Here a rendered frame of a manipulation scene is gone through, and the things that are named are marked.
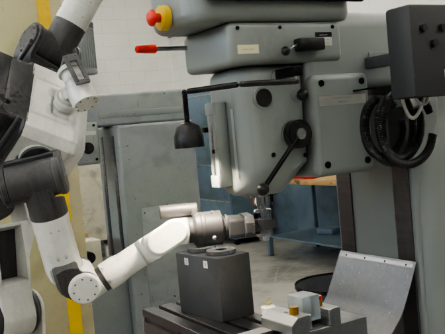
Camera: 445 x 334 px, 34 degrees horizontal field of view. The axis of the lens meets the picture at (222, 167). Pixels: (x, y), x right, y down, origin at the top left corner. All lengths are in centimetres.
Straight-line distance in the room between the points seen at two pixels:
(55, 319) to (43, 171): 187
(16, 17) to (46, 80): 157
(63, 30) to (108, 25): 949
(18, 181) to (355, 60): 90
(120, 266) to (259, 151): 44
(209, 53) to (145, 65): 985
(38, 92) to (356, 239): 100
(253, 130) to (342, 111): 25
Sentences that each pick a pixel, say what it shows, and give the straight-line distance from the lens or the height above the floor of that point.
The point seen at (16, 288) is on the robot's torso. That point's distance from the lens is 213.
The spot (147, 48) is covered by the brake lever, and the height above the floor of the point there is 170.
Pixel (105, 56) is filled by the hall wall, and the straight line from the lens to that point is 1141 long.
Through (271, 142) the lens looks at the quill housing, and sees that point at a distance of 178.
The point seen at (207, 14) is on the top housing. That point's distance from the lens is 169.
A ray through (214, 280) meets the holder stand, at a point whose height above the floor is 105.
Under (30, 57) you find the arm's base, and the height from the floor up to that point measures 171.
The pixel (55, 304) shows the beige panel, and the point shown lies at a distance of 350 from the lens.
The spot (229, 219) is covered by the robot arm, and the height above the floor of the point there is 126.
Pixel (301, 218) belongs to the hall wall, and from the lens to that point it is 907.
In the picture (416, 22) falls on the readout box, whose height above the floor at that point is 168.
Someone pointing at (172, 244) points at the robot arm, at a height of 121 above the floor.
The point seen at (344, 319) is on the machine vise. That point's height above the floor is 100.
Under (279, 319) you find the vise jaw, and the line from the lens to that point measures 175.
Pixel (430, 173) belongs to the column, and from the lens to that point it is 200.
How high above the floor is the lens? 148
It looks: 3 degrees down
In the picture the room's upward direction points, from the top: 5 degrees counter-clockwise
